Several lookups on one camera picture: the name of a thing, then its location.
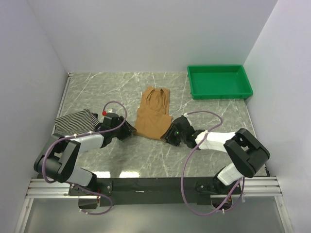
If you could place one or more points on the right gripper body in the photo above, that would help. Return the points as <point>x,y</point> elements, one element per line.
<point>174,137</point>

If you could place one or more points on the green plastic bin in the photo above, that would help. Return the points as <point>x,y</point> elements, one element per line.
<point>209,82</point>

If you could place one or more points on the aluminium rail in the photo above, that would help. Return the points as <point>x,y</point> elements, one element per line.
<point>254,187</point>
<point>54,95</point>

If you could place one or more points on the black base beam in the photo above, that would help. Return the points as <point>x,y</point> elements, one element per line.
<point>125,191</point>

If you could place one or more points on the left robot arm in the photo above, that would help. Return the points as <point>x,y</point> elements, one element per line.
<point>58,158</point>

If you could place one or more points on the aluminium left side rail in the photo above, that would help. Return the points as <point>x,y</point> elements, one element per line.
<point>54,95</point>

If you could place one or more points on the aluminium front rail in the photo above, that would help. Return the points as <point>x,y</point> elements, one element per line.
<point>254,187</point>

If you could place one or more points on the thin striped tank top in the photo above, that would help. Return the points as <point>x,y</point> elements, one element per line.
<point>76,123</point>

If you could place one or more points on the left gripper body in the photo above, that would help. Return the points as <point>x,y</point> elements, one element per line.
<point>122,132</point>

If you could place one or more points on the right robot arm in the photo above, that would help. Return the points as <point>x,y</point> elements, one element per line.
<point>247,154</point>

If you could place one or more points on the tan tank top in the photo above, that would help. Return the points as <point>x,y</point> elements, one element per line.
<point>153,119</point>

